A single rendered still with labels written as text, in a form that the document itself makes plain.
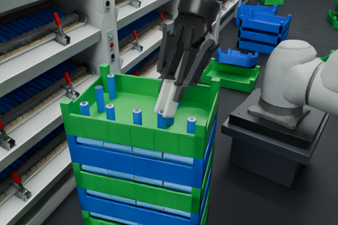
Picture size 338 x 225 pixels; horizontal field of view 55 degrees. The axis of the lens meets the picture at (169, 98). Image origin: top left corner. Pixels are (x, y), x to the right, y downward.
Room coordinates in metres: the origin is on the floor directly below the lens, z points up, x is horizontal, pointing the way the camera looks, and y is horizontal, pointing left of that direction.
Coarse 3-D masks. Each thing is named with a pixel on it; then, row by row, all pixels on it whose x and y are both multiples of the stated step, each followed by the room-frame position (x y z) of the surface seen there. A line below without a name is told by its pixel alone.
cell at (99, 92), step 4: (96, 88) 0.64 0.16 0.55; (100, 88) 0.64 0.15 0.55; (96, 92) 0.63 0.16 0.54; (100, 92) 0.63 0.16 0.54; (96, 96) 0.64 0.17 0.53; (100, 96) 0.63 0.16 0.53; (100, 100) 0.63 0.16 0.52; (104, 100) 0.64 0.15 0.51; (100, 104) 0.63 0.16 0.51; (104, 104) 0.64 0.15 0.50; (100, 108) 0.63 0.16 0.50; (104, 108) 0.64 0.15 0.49
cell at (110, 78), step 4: (108, 76) 0.70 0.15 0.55; (112, 76) 0.70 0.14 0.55; (108, 80) 0.70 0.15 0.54; (112, 80) 0.70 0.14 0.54; (108, 84) 0.70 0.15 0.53; (112, 84) 0.69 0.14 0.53; (108, 88) 0.70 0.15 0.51; (112, 88) 0.69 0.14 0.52; (112, 92) 0.69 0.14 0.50; (112, 96) 0.69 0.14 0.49; (116, 96) 0.70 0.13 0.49
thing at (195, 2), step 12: (180, 0) 0.60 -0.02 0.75; (192, 0) 0.58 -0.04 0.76; (204, 0) 0.57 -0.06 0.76; (180, 12) 0.60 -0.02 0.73; (192, 12) 0.57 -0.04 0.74; (204, 12) 0.57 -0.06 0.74; (216, 12) 0.58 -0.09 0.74; (192, 24) 0.58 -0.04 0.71; (204, 24) 0.57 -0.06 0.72; (204, 36) 0.56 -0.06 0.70
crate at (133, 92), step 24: (120, 96) 0.71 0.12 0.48; (144, 96) 0.71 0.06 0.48; (192, 96) 0.68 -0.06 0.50; (216, 96) 0.62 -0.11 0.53; (72, 120) 0.55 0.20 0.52; (96, 120) 0.53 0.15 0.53; (120, 120) 0.60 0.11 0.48; (144, 120) 0.60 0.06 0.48; (144, 144) 0.51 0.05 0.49; (168, 144) 0.49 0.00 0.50; (192, 144) 0.48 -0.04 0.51
